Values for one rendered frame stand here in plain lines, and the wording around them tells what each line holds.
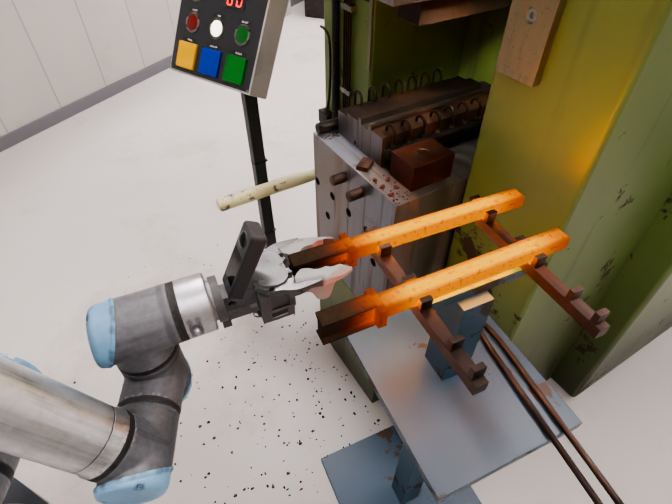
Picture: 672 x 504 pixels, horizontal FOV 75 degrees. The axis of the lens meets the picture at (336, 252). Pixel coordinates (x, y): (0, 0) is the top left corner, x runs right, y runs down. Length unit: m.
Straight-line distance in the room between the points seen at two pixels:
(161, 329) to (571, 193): 0.73
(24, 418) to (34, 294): 1.83
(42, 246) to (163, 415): 2.02
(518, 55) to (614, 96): 0.18
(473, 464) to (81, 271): 1.99
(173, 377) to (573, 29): 0.83
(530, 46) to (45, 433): 0.89
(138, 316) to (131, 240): 1.83
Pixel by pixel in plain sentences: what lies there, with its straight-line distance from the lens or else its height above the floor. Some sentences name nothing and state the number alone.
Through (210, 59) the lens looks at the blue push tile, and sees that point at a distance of 1.47.
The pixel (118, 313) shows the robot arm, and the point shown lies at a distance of 0.66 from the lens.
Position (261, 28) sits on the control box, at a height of 1.11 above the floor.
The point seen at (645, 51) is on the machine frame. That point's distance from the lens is 0.81.
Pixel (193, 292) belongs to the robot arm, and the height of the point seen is 1.05.
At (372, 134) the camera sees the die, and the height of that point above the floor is 0.98.
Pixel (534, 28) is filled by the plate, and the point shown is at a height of 1.27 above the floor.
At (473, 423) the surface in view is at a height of 0.77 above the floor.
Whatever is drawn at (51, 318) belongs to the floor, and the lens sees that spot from 2.26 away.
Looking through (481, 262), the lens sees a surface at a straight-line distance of 0.71.
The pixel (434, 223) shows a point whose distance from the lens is 0.76.
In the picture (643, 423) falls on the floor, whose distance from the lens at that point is 1.99.
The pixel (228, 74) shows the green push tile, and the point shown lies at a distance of 1.42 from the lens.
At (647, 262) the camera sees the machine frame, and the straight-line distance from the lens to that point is 1.45.
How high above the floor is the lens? 1.52
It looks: 44 degrees down
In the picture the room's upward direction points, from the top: straight up
